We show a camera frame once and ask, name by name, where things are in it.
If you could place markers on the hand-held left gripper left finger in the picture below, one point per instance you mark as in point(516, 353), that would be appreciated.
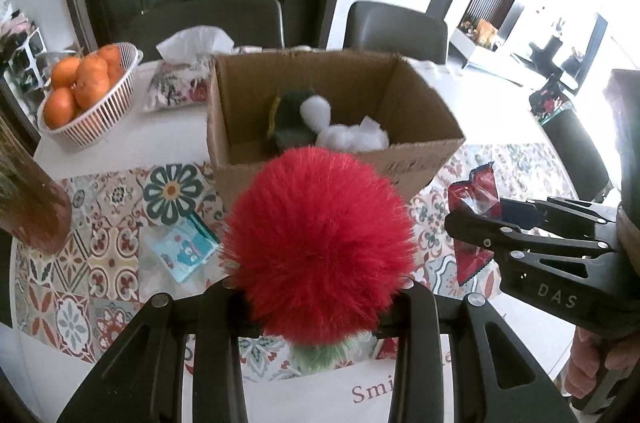
point(220, 318)

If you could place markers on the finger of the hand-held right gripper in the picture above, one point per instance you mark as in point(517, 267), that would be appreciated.
point(550, 210)
point(480, 233)

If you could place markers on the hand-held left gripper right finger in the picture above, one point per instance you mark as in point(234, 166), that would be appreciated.
point(420, 318)

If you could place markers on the red snack packet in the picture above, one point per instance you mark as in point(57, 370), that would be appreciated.
point(475, 188)

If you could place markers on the red fluffy pompom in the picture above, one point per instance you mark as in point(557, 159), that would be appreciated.
point(320, 243)

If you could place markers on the white plush toy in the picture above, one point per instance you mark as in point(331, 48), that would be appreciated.
point(350, 135)

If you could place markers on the brown cardboard box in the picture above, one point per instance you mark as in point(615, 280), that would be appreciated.
point(235, 113)

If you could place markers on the dark green plush toy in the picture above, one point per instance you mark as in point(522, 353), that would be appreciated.
point(290, 113)

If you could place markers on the person's right hand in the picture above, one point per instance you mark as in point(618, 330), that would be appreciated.
point(580, 363)

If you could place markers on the dark dining chair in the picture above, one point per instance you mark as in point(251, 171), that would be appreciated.
point(575, 153)
point(395, 33)
point(210, 23)

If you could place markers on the teal tissue packet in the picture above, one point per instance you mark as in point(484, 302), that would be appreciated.
point(182, 248)

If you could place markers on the white low cabinet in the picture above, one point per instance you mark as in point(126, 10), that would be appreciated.
point(495, 58)

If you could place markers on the glass vase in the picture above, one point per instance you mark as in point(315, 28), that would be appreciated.
point(35, 203)

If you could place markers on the white plastic basket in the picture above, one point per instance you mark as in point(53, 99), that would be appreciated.
point(105, 108)

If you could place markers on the floral tissue box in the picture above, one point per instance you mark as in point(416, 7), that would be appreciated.
point(175, 78)

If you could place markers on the orange fruit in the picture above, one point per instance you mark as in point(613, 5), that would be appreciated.
point(59, 113)
point(93, 80)
point(112, 55)
point(65, 70)

